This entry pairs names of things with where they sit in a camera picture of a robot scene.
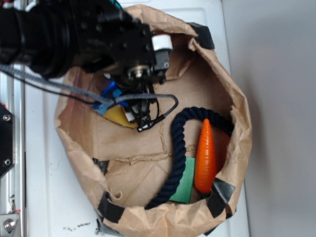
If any black mounting bracket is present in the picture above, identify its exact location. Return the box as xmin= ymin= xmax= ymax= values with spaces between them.
xmin=0 ymin=104 xmax=15 ymax=179

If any brown paper bag bin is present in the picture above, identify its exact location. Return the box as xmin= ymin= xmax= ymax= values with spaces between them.
xmin=55 ymin=4 xmax=252 ymax=237

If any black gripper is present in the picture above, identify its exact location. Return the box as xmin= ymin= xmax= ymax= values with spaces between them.
xmin=83 ymin=0 xmax=172 ymax=132

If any aluminium frame rail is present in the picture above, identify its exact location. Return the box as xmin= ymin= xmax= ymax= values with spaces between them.
xmin=0 ymin=73 xmax=28 ymax=237

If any blue sponge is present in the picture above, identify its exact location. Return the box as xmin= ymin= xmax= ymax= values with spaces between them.
xmin=92 ymin=82 xmax=122 ymax=115

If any grey braided cable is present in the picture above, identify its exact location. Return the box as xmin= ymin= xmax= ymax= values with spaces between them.
xmin=0 ymin=64 xmax=179 ymax=133

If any orange plastic carrot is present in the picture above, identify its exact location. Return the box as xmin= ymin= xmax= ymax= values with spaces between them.
xmin=194 ymin=118 xmax=217 ymax=194

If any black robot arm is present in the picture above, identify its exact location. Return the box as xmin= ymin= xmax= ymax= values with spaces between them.
xmin=0 ymin=0 xmax=172 ymax=132

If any white plastic tray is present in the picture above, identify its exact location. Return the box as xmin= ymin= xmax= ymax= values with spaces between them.
xmin=24 ymin=0 xmax=250 ymax=237

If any green sponge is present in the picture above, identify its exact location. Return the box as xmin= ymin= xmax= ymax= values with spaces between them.
xmin=169 ymin=157 xmax=196 ymax=204

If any yellow sponge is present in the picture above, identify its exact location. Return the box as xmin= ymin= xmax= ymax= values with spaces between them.
xmin=102 ymin=105 xmax=138 ymax=129

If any dark blue rope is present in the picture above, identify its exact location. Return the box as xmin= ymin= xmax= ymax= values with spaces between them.
xmin=145 ymin=106 xmax=235 ymax=210

